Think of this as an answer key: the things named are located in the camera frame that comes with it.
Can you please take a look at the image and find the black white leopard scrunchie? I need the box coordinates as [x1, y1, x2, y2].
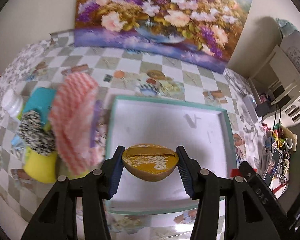
[17, 110, 56, 156]

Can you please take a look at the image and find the teal rimmed white tray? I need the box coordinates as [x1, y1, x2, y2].
[106, 95, 237, 215]

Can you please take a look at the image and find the floral still life painting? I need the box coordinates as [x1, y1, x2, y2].
[74, 0, 253, 73]

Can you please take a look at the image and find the yellow sponge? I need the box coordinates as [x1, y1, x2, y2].
[23, 146, 58, 184]

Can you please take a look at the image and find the purple tissue pack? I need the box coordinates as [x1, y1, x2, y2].
[89, 100, 103, 148]

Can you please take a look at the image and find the red tape roll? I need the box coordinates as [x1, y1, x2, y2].
[230, 168, 241, 178]

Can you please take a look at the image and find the cream wooden shelf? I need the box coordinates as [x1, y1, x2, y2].
[248, 45, 300, 104]

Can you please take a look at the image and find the pink white zigzag cloth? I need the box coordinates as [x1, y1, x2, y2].
[49, 72, 105, 176]

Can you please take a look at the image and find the white pill bottle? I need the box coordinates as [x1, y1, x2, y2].
[1, 88, 24, 118]

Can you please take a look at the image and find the teal plastic toy case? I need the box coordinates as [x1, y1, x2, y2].
[23, 87, 57, 124]

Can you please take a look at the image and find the white power strip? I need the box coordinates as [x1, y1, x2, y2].
[243, 94, 262, 123]

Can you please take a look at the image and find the black power adapter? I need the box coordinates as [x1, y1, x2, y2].
[255, 101, 271, 118]

